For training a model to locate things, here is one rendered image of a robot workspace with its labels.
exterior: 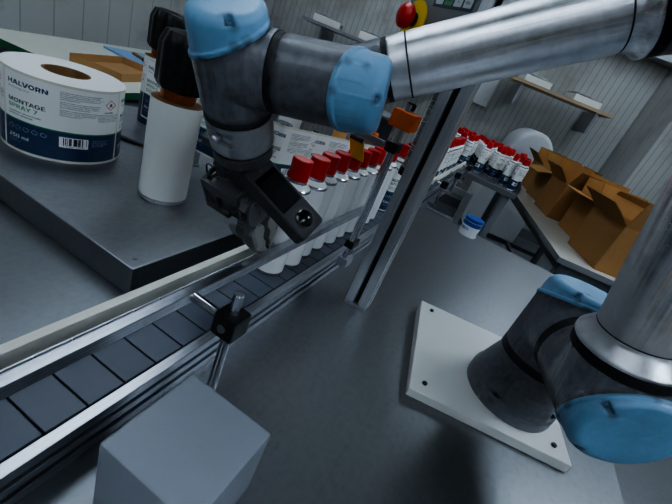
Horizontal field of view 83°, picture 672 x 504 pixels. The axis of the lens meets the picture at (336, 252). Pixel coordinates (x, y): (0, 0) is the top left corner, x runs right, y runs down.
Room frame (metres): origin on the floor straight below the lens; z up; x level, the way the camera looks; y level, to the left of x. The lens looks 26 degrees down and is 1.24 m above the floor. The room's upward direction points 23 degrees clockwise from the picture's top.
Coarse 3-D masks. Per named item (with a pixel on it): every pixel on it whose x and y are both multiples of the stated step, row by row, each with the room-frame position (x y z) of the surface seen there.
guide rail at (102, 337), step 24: (288, 240) 0.54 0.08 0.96; (240, 264) 0.42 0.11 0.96; (264, 264) 0.47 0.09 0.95; (192, 288) 0.34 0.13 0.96; (216, 288) 0.37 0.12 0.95; (144, 312) 0.28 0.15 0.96; (168, 312) 0.30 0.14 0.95; (96, 336) 0.23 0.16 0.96; (120, 336) 0.25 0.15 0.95; (48, 360) 0.19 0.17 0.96; (72, 360) 0.21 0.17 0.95; (0, 384) 0.16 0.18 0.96; (24, 384) 0.18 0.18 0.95
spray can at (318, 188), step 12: (312, 156) 0.61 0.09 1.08; (324, 156) 0.63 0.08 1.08; (312, 168) 0.61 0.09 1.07; (324, 168) 0.61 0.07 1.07; (312, 180) 0.60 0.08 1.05; (312, 192) 0.60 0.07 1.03; (324, 192) 0.61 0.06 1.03; (312, 204) 0.60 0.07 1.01; (300, 252) 0.61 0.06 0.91; (288, 264) 0.60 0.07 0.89
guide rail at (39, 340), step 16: (224, 256) 0.50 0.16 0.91; (240, 256) 0.53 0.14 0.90; (192, 272) 0.43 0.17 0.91; (208, 272) 0.46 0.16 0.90; (144, 288) 0.36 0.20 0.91; (160, 288) 0.38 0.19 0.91; (176, 288) 0.41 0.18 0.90; (112, 304) 0.32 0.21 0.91; (128, 304) 0.34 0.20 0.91; (64, 320) 0.27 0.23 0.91; (80, 320) 0.28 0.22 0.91; (96, 320) 0.30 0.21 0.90; (32, 336) 0.24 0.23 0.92; (48, 336) 0.25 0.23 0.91; (64, 336) 0.27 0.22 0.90; (0, 352) 0.22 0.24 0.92; (16, 352) 0.23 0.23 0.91; (32, 352) 0.24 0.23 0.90; (0, 368) 0.21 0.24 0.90
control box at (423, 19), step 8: (416, 0) 0.76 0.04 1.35; (424, 0) 0.74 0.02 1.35; (432, 0) 0.73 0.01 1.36; (480, 0) 0.65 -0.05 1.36; (416, 8) 0.75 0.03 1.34; (424, 8) 0.74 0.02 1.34; (432, 8) 0.72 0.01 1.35; (440, 8) 0.71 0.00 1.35; (424, 16) 0.73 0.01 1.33; (432, 16) 0.72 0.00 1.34; (440, 16) 0.70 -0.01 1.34; (448, 16) 0.69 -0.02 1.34; (456, 16) 0.67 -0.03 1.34; (416, 24) 0.74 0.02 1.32; (424, 24) 0.72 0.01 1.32
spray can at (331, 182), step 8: (328, 152) 0.67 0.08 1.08; (336, 160) 0.66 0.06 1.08; (336, 168) 0.67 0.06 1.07; (328, 176) 0.66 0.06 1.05; (328, 184) 0.65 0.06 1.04; (336, 184) 0.67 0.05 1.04; (328, 192) 0.65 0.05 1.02; (328, 200) 0.66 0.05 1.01; (320, 208) 0.65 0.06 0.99; (320, 224) 0.67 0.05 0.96; (312, 240) 0.66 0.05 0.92; (304, 256) 0.65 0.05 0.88
